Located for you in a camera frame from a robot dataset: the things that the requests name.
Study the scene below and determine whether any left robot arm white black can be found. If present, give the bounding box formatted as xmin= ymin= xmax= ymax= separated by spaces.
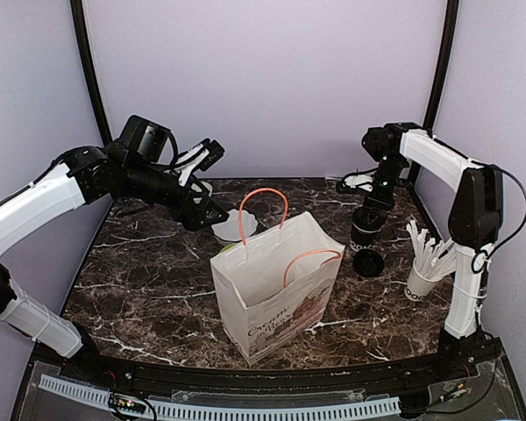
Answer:
xmin=0 ymin=115 xmax=229 ymax=382

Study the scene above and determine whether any stack of paper cups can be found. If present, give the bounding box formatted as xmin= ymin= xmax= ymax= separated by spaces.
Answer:
xmin=192 ymin=182 xmax=213 ymax=196

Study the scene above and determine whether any stack of black lids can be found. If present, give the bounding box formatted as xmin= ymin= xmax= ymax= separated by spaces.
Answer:
xmin=352 ymin=249 xmax=385 ymax=278

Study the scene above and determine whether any black frame post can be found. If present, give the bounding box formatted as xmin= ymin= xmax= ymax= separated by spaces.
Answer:
xmin=69 ymin=0 xmax=113 ymax=145
xmin=423 ymin=0 xmax=459 ymax=132

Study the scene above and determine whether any white scalloped bowl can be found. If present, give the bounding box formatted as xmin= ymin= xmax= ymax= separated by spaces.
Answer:
xmin=211 ymin=209 xmax=259 ymax=246

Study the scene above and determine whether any kraft paper bag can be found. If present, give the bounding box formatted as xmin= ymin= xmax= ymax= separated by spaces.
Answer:
xmin=210 ymin=210 xmax=345 ymax=365

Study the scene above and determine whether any left black frame post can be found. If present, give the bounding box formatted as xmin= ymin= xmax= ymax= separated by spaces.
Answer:
xmin=69 ymin=0 xmax=113 ymax=145

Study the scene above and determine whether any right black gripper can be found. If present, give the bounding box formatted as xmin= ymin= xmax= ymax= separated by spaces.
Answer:
xmin=363 ymin=155 xmax=408 ymax=228

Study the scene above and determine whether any white cable duct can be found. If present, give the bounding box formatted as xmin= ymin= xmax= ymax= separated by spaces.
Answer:
xmin=38 ymin=375 xmax=401 ymax=420

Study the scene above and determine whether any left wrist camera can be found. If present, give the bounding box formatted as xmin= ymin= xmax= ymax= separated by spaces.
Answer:
xmin=174 ymin=139 xmax=224 ymax=187

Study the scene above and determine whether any green bowl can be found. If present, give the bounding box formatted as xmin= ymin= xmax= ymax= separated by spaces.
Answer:
xmin=219 ymin=243 xmax=236 ymax=253

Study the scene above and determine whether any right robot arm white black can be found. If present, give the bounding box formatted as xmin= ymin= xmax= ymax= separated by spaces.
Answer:
xmin=351 ymin=123 xmax=507 ymax=339

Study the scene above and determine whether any bundle of wrapped straws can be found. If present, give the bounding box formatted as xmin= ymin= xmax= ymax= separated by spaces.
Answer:
xmin=406 ymin=219 xmax=457 ymax=281

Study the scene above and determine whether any black front rail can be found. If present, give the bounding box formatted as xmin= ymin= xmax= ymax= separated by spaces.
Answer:
xmin=55 ymin=354 xmax=479 ymax=396

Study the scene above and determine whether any white cup holding straws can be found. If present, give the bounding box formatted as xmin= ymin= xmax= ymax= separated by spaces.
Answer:
xmin=404 ymin=261 xmax=439 ymax=302

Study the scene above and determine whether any right black frame post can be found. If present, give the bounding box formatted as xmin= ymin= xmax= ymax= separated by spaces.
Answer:
xmin=423 ymin=0 xmax=459 ymax=132

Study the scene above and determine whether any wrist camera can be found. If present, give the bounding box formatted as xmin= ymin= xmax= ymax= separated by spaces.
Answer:
xmin=336 ymin=169 xmax=375 ymax=194
xmin=174 ymin=139 xmax=224 ymax=187

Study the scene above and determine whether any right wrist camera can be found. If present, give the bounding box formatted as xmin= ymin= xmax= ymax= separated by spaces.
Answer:
xmin=336 ymin=169 xmax=375 ymax=194

